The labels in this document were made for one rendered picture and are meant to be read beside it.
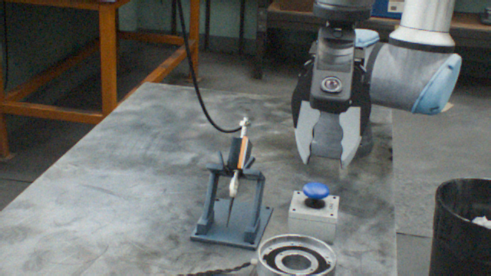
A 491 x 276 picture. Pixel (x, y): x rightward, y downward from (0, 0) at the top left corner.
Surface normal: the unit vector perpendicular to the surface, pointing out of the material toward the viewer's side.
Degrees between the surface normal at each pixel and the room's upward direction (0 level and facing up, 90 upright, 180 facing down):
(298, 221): 90
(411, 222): 0
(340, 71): 32
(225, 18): 90
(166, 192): 0
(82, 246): 0
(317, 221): 90
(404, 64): 81
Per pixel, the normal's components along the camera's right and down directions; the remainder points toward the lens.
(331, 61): 0.00, -0.58
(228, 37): -0.18, 0.36
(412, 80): -0.42, 0.13
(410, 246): 0.06, -0.92
